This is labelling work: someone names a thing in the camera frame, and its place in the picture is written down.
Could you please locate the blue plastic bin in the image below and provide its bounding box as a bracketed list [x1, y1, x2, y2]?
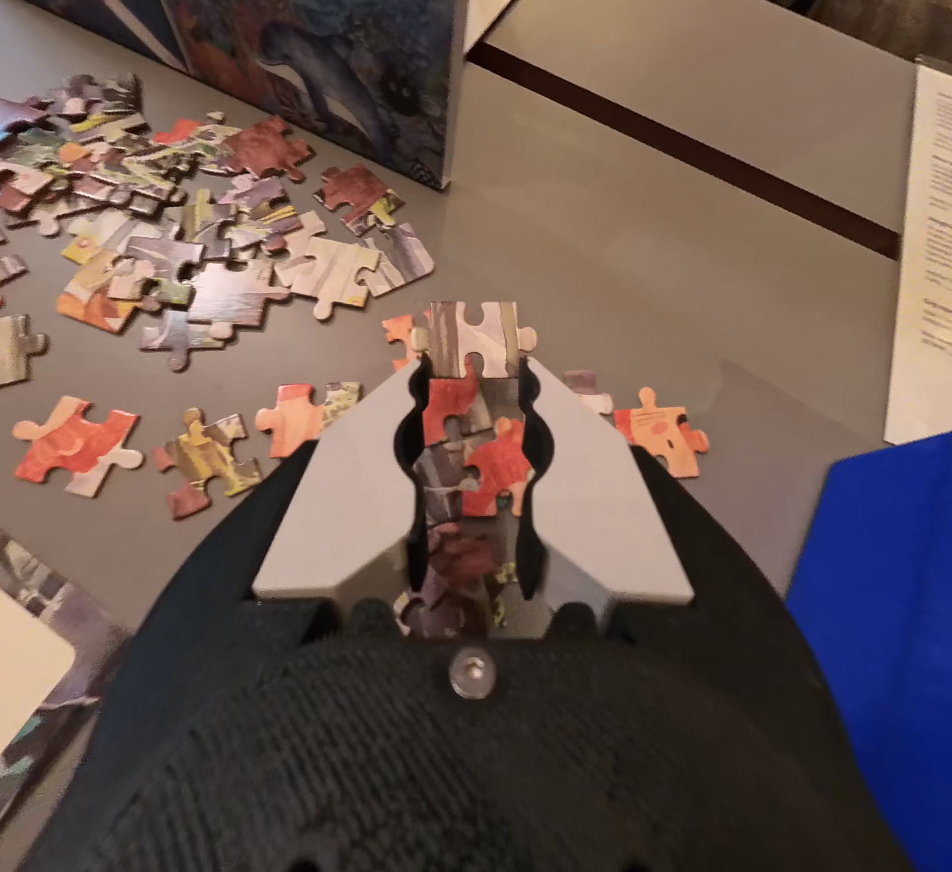
[784, 431, 952, 872]

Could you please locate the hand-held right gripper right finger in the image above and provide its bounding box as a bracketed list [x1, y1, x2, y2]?
[518, 357, 696, 610]

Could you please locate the illustrated cardboard puzzle box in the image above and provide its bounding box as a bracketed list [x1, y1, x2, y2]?
[0, 0, 477, 193]

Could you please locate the jigsaw puzzle frame board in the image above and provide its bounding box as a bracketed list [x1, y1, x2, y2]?
[0, 528, 133, 822]

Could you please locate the pile of jigsaw puzzle pieces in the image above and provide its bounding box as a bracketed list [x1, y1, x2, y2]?
[0, 72, 618, 640]

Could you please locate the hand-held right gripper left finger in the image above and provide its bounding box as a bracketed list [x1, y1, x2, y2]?
[251, 355, 432, 610]

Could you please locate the orange whiskered-face jigsaw piece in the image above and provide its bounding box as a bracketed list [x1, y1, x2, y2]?
[612, 386, 711, 480]

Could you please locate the printed paper sheet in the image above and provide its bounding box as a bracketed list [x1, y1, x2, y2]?
[883, 54, 952, 446]

